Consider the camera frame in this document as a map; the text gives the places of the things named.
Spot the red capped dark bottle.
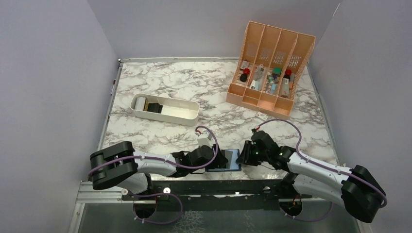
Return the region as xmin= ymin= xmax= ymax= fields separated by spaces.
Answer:
xmin=279 ymin=69 xmax=292 ymax=99

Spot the grey packaged item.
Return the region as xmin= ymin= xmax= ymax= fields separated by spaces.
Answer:
xmin=249 ymin=64 xmax=267 ymax=91

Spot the black VIP card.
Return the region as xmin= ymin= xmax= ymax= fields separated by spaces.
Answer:
xmin=146 ymin=103 xmax=163 ymax=114

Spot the green capped bottle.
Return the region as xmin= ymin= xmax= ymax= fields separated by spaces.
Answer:
xmin=265 ymin=67 xmax=281 ymax=95

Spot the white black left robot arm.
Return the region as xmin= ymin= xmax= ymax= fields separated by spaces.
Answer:
xmin=89 ymin=141 xmax=229 ymax=200

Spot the black bottle red cap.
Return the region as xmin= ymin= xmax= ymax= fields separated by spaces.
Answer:
xmin=240 ymin=68 xmax=250 ymax=83

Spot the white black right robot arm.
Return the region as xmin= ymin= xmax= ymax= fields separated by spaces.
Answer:
xmin=237 ymin=131 xmax=386 ymax=223

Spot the grey black card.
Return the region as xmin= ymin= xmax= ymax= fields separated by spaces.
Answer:
xmin=222 ymin=150 xmax=233 ymax=169

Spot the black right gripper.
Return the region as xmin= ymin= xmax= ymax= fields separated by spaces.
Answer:
xmin=236 ymin=140 xmax=270 ymax=166

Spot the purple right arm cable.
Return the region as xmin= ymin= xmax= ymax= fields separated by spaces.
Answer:
xmin=252 ymin=118 xmax=388 ymax=222

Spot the black metal base rail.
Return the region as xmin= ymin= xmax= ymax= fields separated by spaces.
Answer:
xmin=77 ymin=178 xmax=363 ymax=211

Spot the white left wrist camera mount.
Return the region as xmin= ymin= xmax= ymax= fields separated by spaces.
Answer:
xmin=197 ymin=131 xmax=213 ymax=148

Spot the peach plastic file organizer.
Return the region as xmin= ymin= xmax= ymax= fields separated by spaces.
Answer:
xmin=226 ymin=21 xmax=316 ymax=119

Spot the white plastic tray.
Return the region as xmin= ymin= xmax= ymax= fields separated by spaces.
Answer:
xmin=129 ymin=93 xmax=200 ymax=126

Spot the white card in tray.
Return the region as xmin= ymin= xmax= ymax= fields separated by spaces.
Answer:
xmin=134 ymin=97 xmax=147 ymax=111

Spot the blue leather card holder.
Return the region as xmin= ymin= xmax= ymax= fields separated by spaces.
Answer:
xmin=205 ymin=149 xmax=241 ymax=172

